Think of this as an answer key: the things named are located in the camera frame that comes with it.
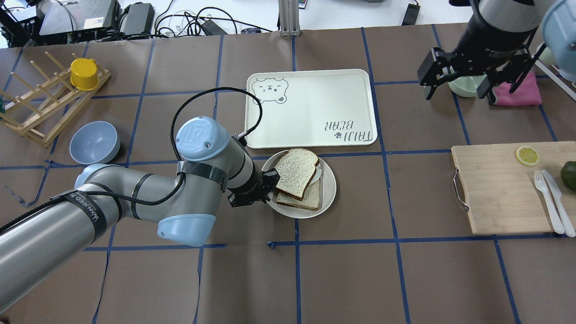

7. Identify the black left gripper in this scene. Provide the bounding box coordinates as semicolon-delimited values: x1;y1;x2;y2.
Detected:
228;169;280;207

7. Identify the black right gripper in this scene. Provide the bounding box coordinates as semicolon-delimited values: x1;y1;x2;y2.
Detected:
417;27;536;100

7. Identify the bread slice with brown crust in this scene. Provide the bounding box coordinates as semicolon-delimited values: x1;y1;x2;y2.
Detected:
275;148;320;200

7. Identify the cream round plate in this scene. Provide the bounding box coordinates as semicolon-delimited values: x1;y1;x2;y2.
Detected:
263;148;337;219

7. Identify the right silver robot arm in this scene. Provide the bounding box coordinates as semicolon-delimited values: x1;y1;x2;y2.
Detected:
417;0;576;100

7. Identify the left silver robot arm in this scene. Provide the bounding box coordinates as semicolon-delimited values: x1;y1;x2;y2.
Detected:
0;117;280;311

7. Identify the bread slice on plate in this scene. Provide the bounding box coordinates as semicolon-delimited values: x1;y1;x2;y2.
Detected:
276;179;322;211

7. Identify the green bowl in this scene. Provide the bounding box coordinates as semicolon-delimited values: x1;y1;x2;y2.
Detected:
448;75;486;98

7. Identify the pink cloth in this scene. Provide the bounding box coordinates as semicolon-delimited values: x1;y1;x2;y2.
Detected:
488;71;542;107

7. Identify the black power adapter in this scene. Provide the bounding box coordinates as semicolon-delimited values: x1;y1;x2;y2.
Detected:
401;1;420;25

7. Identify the cream bear tray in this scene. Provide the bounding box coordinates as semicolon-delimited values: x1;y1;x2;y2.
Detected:
245;68;377;149

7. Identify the cream cup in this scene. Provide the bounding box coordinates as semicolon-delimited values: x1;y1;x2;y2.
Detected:
538;43;556;65

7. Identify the lemon half slice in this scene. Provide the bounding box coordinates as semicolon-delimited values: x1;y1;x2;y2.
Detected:
515;145;540;166

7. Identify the wooden cutting board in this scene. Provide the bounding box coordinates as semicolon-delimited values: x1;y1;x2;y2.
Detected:
451;141;576;234

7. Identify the white plastic fork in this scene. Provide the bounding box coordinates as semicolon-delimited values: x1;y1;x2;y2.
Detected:
533;170;564;234

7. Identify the green avocado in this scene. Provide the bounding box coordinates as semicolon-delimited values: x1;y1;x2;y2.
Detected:
560;161;576;192

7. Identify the white plastic knife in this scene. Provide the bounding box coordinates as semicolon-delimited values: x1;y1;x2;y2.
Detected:
542;170;576;238

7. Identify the blue-grey bowl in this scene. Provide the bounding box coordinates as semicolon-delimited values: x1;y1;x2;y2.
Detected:
69;121;121;165

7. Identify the yellow cup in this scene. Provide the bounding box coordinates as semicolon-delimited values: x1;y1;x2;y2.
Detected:
70;58;99;91

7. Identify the wooden dish rack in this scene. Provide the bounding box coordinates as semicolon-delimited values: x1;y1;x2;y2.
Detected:
0;51;111;148

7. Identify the white wire cup rack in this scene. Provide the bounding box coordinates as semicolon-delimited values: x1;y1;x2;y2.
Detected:
535;60;576;101

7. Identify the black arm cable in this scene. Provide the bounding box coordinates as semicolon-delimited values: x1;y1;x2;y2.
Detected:
110;87;263;207

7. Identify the aluminium frame post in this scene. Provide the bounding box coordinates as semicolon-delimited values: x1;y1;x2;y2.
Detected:
278;0;301;37

